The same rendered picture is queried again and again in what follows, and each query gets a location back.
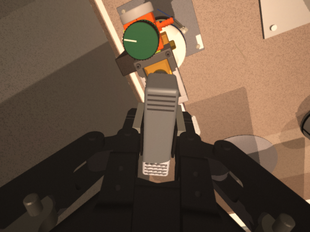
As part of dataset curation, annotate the grey round gauge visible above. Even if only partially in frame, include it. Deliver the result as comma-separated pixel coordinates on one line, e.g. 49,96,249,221
120,1,155,26

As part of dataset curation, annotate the grey round disc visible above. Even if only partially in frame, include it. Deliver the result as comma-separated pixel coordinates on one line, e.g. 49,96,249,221
210,135,278,181

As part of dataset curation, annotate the white round-topped cylinder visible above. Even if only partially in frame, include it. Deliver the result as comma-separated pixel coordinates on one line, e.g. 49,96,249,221
154,16,187,67

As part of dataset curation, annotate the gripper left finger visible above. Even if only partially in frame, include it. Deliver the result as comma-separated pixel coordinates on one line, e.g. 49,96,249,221
0,102,145,232

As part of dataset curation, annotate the green flow dial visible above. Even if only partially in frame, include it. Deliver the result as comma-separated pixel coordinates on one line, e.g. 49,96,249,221
122,20,160,60

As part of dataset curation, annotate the silver hose nipple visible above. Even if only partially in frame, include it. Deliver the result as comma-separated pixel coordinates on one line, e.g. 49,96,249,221
173,17,189,35

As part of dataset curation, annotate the grey base plate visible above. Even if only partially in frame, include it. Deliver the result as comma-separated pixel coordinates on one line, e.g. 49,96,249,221
116,0,205,57

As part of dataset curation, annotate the brass yellow yoke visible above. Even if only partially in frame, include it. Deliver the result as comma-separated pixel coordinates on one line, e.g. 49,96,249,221
143,31,177,76

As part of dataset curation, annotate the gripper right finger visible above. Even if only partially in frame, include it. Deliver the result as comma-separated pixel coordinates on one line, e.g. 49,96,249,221
172,103,310,232

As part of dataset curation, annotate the grey ribbed T-screw handle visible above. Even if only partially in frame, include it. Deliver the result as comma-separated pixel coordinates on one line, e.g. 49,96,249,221
137,73,180,177

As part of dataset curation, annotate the dark round object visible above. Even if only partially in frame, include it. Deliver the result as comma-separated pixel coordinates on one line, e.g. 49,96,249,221
300,111,310,140

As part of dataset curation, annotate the grey cabinet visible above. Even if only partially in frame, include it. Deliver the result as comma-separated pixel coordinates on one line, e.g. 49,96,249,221
0,0,144,188

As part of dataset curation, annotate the white bolted plate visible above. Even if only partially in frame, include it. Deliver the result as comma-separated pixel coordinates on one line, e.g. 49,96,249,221
256,0,310,40

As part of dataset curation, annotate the dark grey bracket block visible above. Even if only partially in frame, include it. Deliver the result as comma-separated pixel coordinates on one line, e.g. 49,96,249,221
115,43,175,77

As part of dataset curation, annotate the orange regulator body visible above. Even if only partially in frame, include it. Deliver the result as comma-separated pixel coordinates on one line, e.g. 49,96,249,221
122,12,175,55

